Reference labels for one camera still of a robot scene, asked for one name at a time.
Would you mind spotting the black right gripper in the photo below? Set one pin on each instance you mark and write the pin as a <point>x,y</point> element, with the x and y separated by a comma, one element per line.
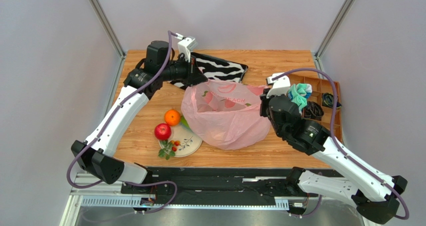
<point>266,105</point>

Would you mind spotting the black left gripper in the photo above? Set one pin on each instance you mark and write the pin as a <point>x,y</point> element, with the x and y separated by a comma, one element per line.
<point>194,77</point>

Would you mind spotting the orange fruit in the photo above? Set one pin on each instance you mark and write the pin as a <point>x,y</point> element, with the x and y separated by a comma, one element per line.
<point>172,117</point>

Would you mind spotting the green star fruit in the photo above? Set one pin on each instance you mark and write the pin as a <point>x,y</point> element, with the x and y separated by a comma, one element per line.
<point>184,122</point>

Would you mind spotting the pink printed plastic bag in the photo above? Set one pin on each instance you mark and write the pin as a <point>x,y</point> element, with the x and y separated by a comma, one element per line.
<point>225,114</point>

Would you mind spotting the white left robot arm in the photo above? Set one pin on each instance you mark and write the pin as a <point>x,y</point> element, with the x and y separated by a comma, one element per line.
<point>96,153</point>

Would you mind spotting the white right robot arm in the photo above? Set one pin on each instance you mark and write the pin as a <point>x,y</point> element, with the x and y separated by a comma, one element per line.
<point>375,195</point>

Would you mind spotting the zebra striped cloth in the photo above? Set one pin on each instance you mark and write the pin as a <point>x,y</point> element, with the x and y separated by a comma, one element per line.
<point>212,67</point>

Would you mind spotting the black rolled socks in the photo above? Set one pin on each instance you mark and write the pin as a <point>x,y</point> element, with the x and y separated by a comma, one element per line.
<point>313,111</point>

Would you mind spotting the teal and white socks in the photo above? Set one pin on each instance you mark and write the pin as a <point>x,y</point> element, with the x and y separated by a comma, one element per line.
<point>299,94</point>

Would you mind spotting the dark blue patterned socks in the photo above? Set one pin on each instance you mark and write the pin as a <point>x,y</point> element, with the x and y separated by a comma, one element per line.
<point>327,100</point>

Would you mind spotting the wooden compartment tray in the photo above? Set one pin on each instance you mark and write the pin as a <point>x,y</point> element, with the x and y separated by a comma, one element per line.
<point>320,103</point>

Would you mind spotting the red apple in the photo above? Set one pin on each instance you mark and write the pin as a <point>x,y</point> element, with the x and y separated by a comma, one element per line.
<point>162,131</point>

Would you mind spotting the white floral plate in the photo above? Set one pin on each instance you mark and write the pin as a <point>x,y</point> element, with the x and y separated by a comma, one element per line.
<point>182,142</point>

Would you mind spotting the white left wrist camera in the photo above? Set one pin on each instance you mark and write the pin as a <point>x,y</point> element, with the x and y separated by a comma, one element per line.
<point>186,45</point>

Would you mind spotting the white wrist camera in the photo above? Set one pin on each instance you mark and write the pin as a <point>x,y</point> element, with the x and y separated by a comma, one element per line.
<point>186,45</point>
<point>280,84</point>

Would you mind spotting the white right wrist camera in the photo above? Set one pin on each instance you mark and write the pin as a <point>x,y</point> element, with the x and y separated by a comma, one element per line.
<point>280,84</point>

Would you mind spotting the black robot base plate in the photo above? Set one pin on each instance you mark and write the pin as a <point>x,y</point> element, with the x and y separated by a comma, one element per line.
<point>219,186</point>

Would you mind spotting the aluminium frame rail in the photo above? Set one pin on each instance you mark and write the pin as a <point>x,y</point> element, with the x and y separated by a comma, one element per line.
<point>103,195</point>

